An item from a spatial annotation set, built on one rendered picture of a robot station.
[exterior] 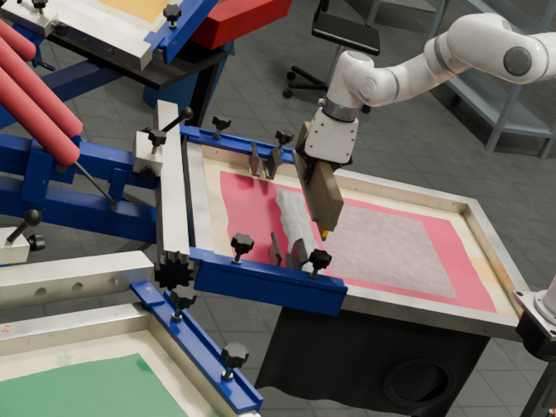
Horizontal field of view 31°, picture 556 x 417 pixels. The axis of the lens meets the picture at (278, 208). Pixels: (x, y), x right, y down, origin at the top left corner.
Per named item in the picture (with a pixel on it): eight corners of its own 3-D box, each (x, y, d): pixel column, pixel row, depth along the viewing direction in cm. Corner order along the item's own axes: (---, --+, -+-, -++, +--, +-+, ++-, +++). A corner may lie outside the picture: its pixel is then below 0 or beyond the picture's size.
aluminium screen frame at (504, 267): (471, 211, 264) (476, 198, 262) (548, 347, 214) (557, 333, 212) (181, 147, 244) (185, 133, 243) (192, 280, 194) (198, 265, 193)
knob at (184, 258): (187, 278, 190) (197, 246, 186) (189, 295, 185) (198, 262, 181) (149, 270, 188) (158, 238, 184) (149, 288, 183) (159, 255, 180)
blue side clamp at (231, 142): (296, 174, 254) (304, 150, 250) (299, 184, 249) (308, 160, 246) (181, 150, 246) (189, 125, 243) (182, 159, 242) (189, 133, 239)
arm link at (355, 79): (412, 76, 204) (387, 80, 197) (395, 122, 209) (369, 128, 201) (355, 45, 211) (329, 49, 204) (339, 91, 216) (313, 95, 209)
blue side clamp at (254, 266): (333, 302, 206) (344, 274, 203) (337, 316, 201) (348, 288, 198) (192, 275, 198) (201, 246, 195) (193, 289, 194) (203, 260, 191)
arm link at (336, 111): (323, 103, 207) (318, 114, 208) (362, 112, 209) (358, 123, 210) (317, 88, 213) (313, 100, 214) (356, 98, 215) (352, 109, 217)
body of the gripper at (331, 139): (320, 111, 208) (304, 158, 212) (366, 121, 210) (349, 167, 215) (314, 96, 214) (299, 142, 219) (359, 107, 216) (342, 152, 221)
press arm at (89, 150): (154, 177, 218) (159, 157, 216) (154, 190, 213) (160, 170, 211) (74, 160, 214) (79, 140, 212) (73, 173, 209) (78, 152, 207)
